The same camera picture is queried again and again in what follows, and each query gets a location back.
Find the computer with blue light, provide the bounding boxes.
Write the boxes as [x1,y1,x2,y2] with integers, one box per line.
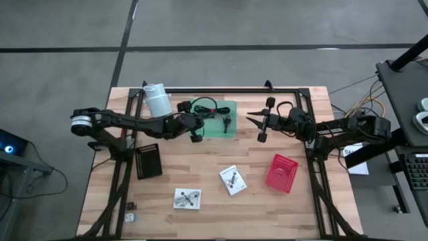
[0,129,29,158]

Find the white cylindrical projector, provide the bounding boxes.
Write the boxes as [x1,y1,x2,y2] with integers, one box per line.
[142,82,174,119]

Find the red round disc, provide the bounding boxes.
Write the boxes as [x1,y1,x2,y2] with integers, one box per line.
[271,167,288,183]

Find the black slotted plastic basket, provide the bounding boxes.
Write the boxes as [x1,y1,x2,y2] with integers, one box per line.
[134,143,164,181]

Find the yellow floor cables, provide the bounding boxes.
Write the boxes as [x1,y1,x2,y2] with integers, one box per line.
[344,85,386,121]

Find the red slotted plastic basket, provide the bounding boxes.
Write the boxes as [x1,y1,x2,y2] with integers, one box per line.
[265,153,300,194]

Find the green translucent plastic bin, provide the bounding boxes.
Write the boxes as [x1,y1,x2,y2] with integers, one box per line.
[184,98,238,139]

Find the black pole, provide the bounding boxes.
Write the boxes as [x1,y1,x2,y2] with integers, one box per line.
[390,35,428,73]

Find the dark side stand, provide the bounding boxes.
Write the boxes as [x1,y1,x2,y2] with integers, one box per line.
[0,150,54,241]

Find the white packaged accessory card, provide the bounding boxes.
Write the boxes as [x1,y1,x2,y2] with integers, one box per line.
[173,187,203,211]
[219,165,248,197]

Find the black keyboard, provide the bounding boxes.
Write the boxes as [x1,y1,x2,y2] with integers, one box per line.
[403,153,428,191]

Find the white paper sheet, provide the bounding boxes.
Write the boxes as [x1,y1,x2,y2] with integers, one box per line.
[342,142,370,176]

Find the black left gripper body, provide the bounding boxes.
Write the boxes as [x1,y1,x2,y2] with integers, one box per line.
[175,100,206,144]

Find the black cable with red tie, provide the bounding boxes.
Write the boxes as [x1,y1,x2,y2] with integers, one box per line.
[189,96,232,116]

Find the black aluminium table frame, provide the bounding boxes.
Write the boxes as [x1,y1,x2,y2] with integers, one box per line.
[80,80,362,240]

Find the black side desk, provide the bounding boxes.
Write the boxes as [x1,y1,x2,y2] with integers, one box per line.
[376,58,428,228]

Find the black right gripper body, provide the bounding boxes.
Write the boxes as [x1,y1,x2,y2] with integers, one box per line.
[256,96,289,144]

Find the black floor cable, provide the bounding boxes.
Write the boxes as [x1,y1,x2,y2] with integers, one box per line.
[0,160,70,201]

